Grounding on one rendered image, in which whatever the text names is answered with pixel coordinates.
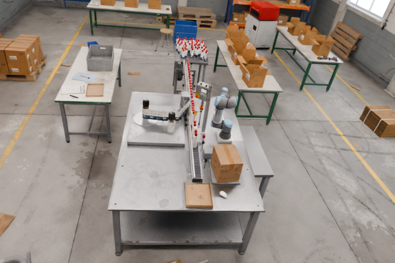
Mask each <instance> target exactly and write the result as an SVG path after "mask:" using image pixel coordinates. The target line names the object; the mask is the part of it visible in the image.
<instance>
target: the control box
mask: <svg viewBox="0 0 395 263"><path fill-rule="evenodd" d="M200 83H202V85H200ZM206 85H207V87H205V86H206ZM208 86H209V84H207V83H204V82H199V83H198V84H197V85H196V94H195V95H198V99H200V100H202V101H205V102H206V101H207V97H203V96H201V95H200V93H203V92H201V87H202V88H204V89H207V94H208V90H209V88H208ZM203 94H205V93H203ZM207 94H206V95H207Z"/></svg>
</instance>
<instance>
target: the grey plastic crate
mask: <svg viewBox="0 0 395 263"><path fill-rule="evenodd" d="M99 47H100V48H105V49H99ZM113 48H114V47H113V45H90V46H89V50H88V54H87V57H86V61H87V67H88V71H106V72H111V71H112V70H113V60H114V50H113Z"/></svg>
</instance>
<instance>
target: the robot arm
mask: <svg viewBox="0 0 395 263"><path fill-rule="evenodd" d="M237 100H238V97H237V96H233V95H228V94H227V88H225V87H223V88H222V92H221V95H220V96H217V97H216V100H215V103H214V106H215V110H216V111H215V116H214V117H213V118H212V119H211V123H210V126H211V127H213V128H217V129H222V130H221V131H220V133H219V137H220V138H221V139H223V140H229V139H230V138H231V129H232V125H233V123H232V121H231V120H229V119H224V120H222V113H223V109H225V110H226V109H232V108H234V107H236V105H237Z"/></svg>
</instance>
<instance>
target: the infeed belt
mask: <svg viewBox="0 0 395 263"><path fill-rule="evenodd" d="M193 160H194V167H195V178H194V176H193V179H202V177H201V171H200V161H199V151H198V143H197V146H196V148H193Z"/></svg>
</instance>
